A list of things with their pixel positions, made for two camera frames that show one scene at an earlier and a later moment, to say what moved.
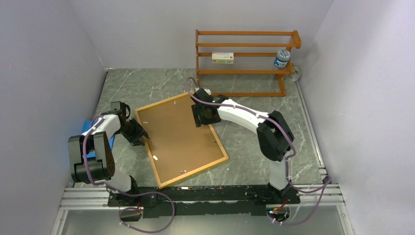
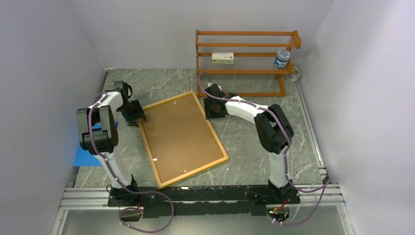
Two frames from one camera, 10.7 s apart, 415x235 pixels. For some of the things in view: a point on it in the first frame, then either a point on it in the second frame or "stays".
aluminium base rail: x=331 y=196 stays
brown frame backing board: x=177 y=145 stays
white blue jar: x=282 y=58 stays
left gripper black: x=133 y=139 → x=139 y=113
